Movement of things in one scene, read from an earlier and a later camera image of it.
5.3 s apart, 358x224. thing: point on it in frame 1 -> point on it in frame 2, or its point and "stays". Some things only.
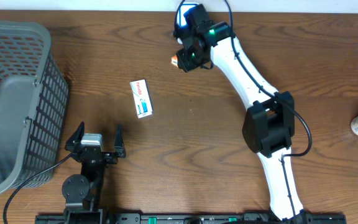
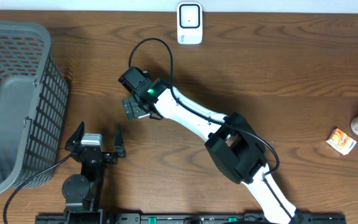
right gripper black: (185, 63) -> (131, 108)
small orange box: (174, 60) -> (342, 142)
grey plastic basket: (23, 104) stays
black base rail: (185, 218) stays
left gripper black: (120, 151) stays
